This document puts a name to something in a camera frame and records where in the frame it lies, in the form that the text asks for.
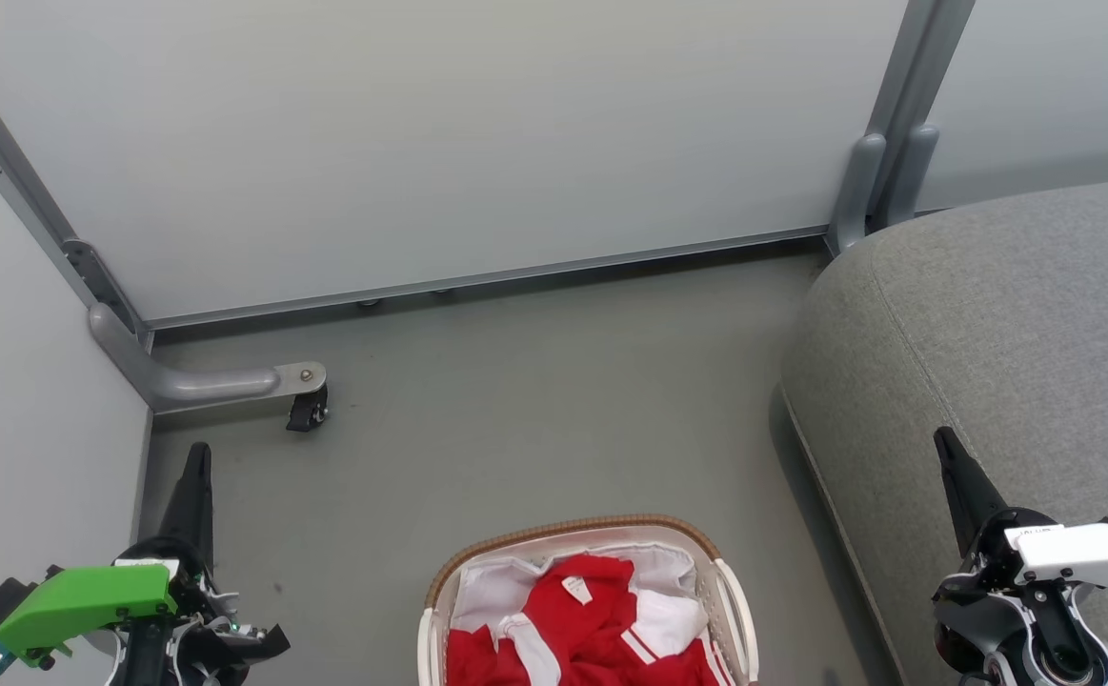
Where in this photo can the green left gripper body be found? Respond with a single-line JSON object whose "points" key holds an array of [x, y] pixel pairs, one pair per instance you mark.
{"points": [[87, 600]]}

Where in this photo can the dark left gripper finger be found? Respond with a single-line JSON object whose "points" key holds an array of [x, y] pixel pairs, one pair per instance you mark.
{"points": [[193, 495]]}

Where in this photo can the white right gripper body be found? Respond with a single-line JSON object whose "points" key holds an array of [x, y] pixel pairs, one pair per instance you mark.
{"points": [[1087, 557]]}

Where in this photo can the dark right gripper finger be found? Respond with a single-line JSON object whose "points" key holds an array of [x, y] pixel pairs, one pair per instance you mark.
{"points": [[968, 491]]}

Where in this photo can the red and white garment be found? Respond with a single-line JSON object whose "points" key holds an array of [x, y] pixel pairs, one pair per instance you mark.
{"points": [[601, 629]]}

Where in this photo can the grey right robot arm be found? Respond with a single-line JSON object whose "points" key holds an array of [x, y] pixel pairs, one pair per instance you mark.
{"points": [[1001, 629]]}

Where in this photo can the grey fabric sofa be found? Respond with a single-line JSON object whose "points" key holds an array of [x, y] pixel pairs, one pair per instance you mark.
{"points": [[992, 333]]}

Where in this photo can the grey partition foot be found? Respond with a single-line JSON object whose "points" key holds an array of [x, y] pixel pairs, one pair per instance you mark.
{"points": [[201, 383]]}

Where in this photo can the black caster wheel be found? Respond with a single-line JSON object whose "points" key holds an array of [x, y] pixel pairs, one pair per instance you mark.
{"points": [[306, 412]]}

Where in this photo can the white laundry basket brown rim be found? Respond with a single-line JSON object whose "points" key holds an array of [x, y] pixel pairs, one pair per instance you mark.
{"points": [[735, 610]]}

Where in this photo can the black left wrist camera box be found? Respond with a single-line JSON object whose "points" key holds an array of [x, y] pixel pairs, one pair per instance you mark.
{"points": [[1, 598]]}

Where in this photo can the grey partition corner post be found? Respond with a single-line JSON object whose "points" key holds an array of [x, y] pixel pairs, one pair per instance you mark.
{"points": [[30, 191]]}

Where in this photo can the grey partition bottom rail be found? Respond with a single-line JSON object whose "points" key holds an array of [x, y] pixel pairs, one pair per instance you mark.
{"points": [[477, 279]]}

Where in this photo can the grey partition post with braces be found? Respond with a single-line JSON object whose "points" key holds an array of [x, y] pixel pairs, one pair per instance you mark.
{"points": [[896, 124]]}

